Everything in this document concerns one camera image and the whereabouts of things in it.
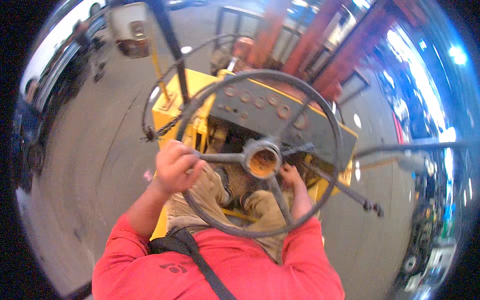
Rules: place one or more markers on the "person's left hand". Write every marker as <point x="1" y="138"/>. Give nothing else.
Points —
<point x="172" y="165"/>

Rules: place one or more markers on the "person's right hand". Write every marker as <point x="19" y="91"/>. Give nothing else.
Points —
<point x="291" y="174"/>

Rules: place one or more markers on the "person's right fingers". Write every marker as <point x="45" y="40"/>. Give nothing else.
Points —
<point x="287" y="169"/>

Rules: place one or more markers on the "person's left fingers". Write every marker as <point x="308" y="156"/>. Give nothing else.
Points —
<point x="189" y="159"/>

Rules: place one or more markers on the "black steering wheel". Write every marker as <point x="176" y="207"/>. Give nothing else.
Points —
<point x="330" y="116"/>

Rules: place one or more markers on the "person's legs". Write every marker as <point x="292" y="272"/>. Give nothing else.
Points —
<point x="198" y="204"/>

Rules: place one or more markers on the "yellow forklift body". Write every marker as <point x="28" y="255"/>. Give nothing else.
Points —
<point x="170" y="112"/>

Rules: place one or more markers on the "grey gauge dashboard panel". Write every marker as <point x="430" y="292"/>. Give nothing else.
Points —
<point x="262" y="112"/>

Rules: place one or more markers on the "black control lever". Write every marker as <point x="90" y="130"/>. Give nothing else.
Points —
<point x="352" y="195"/>

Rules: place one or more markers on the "person's body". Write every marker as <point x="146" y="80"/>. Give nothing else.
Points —
<point x="255" y="266"/>

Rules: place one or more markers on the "orange tank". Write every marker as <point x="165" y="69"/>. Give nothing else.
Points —
<point x="243" y="48"/>

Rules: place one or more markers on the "black horizontal bar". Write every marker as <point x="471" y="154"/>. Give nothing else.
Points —
<point x="412" y="146"/>

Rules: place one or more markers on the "red forklift mast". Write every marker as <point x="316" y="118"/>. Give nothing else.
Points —
<point x="313" y="41"/>

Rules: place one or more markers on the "white box machine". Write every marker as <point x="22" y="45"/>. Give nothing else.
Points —
<point x="129" y="28"/>

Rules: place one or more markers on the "cluttered goods shelf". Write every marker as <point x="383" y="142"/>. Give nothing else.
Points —
<point x="431" y="232"/>

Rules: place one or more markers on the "dark parked vehicle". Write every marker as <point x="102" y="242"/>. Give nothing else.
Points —
<point x="28" y="146"/>

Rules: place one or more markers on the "white car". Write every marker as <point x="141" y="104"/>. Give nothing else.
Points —
<point x="48" y="48"/>

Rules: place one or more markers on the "black guard post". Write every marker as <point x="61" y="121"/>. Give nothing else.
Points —
<point x="172" y="41"/>

